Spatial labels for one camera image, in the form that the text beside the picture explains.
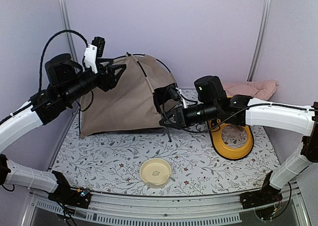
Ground yellow double bowl holder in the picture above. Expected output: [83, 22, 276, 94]
[209, 123, 254, 160]

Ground aluminium frame post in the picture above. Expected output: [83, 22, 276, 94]
[58, 0, 78, 62]
[246, 0, 272, 81]

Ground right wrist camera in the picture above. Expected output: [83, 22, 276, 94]
[167, 87, 188, 109]

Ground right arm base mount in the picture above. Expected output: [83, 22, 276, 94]
[239, 190, 283, 221]

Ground pink checkered cushion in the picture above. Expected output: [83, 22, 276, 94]
[222, 79, 279, 100]

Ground floral table mat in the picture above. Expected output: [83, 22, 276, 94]
[52, 120, 280, 197]

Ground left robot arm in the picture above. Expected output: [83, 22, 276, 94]
[0, 54, 127, 203]

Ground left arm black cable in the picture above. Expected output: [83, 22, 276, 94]
[38, 30, 89, 92]

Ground cream paw print bowl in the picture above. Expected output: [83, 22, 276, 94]
[140, 158, 172, 189]

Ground front aluminium rail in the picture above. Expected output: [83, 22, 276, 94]
[21, 182, 311, 226]

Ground right aluminium frame post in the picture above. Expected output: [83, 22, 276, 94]
[246, 0, 272, 81]

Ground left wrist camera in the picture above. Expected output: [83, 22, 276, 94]
[82, 37, 105, 74]

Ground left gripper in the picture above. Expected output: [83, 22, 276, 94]
[62, 58, 127, 104]

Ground black tent pole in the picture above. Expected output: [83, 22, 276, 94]
[125, 52, 176, 90]
[136, 61, 172, 143]

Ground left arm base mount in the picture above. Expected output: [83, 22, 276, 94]
[48, 186, 91, 209]

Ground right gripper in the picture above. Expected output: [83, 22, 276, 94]
[159, 101, 219, 130]

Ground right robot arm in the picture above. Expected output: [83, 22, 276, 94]
[159, 75, 318, 204]

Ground beige pet tent fabric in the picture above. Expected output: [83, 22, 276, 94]
[80, 55, 176, 138]

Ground left aluminium frame post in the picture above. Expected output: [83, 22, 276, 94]
[58, 0, 78, 62]

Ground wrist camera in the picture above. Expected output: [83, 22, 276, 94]
[167, 87, 188, 109]
[82, 37, 105, 74]

